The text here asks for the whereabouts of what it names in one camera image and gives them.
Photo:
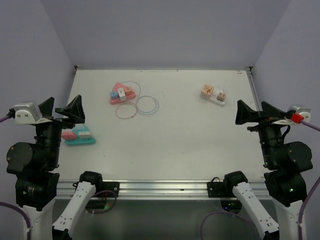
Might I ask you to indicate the blue plug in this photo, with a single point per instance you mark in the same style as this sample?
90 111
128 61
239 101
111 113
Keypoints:
114 95

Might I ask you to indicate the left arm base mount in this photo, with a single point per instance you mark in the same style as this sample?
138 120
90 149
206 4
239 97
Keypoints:
110 188

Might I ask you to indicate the aluminium front rail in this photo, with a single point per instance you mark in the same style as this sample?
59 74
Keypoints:
158 189

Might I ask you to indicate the pink triangular power strip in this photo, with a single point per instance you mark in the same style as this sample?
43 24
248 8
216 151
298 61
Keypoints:
117 101

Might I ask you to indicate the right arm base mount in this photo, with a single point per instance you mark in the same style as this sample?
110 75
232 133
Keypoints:
216 188

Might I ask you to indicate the pink plug adapter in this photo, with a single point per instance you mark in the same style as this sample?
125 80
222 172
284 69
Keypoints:
68 136

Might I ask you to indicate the teal triangular power strip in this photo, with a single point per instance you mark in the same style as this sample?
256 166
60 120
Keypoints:
79 141

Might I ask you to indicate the orange plug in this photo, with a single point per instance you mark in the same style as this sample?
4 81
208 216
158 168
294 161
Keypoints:
128 90

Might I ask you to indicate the beige cube socket adapter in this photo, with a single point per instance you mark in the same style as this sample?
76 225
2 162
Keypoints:
206 91

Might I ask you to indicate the white plug adapter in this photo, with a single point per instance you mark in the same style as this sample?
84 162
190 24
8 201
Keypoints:
85 135

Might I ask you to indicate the white triangular power strip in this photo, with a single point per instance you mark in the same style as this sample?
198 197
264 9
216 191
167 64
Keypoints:
213 98

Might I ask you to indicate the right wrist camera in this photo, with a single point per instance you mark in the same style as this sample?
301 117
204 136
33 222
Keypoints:
297 114

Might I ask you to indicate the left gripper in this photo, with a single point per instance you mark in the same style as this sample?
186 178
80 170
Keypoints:
74 111

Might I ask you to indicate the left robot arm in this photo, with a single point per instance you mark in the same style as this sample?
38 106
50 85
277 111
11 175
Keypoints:
33 165

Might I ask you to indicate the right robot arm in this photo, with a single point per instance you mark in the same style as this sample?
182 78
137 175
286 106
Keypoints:
285 163

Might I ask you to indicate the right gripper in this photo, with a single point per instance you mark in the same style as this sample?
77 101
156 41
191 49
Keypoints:
272 114

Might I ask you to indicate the white charger plug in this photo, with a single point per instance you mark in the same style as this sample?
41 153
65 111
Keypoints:
121 94

